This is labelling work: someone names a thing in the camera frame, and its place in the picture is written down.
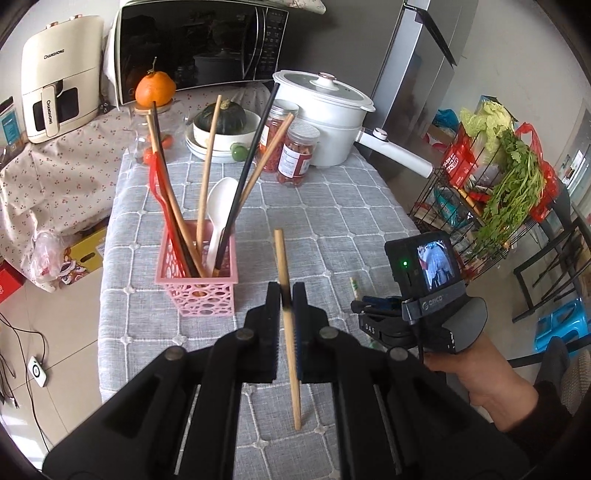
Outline red box on floor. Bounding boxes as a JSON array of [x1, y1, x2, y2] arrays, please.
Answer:
[[0, 260, 25, 302]]

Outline jar of dried fruit slices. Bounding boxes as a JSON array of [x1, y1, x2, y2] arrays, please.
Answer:
[[276, 120, 321, 186]]

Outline black chopstick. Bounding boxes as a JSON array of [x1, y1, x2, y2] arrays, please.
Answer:
[[211, 82, 280, 278]]

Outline camera with lit screen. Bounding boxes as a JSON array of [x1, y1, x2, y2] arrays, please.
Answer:
[[385, 231, 466, 324]]

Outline blue plastic stool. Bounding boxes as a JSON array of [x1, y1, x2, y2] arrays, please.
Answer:
[[534, 298, 589, 353]]

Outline dark green squash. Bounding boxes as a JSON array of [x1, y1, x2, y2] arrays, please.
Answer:
[[194, 99, 246, 135]]

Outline green lime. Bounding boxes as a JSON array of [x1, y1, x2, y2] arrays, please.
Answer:
[[230, 143, 249, 162]]

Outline grey quilted tablecloth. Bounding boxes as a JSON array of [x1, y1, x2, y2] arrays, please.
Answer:
[[98, 152, 416, 479]]

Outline white ceramic bowl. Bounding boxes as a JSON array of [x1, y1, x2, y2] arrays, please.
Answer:
[[184, 110, 260, 164]]

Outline white plastic spoon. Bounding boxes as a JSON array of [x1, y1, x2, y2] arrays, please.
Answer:
[[205, 177, 238, 276]]

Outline green leafy vegetables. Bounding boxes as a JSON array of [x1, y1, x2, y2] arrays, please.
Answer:
[[460, 97, 547, 256]]

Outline pink perforated utensil basket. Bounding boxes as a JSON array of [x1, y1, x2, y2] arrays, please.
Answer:
[[155, 229, 238, 317]]

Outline floral beige cloth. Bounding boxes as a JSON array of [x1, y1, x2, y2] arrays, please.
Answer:
[[0, 82, 274, 287]]

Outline small orange tangerine upper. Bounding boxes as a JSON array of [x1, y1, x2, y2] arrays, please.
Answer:
[[161, 134, 173, 150]]

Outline grey refrigerator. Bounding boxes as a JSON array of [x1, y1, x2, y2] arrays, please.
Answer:
[[366, 1, 478, 160]]

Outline white electric cooking pot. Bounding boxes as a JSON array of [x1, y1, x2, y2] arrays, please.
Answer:
[[273, 70, 433, 178]]

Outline black microwave oven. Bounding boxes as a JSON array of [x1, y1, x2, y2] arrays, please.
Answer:
[[113, 1, 288, 105]]

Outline black wire storage rack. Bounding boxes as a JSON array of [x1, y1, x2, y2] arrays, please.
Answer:
[[411, 131, 559, 281]]

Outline paper-wrapped chopsticks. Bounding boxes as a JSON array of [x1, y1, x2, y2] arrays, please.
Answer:
[[349, 277, 363, 301]]

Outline red plastic spoon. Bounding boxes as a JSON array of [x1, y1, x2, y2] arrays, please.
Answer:
[[147, 152, 188, 278]]

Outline cream air fryer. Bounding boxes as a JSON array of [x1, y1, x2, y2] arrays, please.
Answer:
[[21, 15, 103, 144]]

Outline small orange tangerine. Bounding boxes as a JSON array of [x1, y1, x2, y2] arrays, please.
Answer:
[[142, 148, 154, 165], [161, 134, 173, 150]]

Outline small orange tangerine lower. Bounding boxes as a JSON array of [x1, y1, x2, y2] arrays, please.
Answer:
[[142, 148, 154, 165]]

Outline floral microwave cover cloth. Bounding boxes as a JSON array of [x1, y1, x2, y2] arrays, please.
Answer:
[[273, 0, 327, 15]]

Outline brown wooden chopstick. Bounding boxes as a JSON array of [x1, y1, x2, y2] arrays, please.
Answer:
[[147, 104, 206, 278], [238, 114, 294, 209], [195, 95, 222, 255], [273, 229, 301, 431]]

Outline person's right hand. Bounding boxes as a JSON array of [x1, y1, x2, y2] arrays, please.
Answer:
[[424, 333, 539, 432]]

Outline orange pumpkin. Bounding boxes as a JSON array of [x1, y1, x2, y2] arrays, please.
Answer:
[[135, 58, 176, 108]]

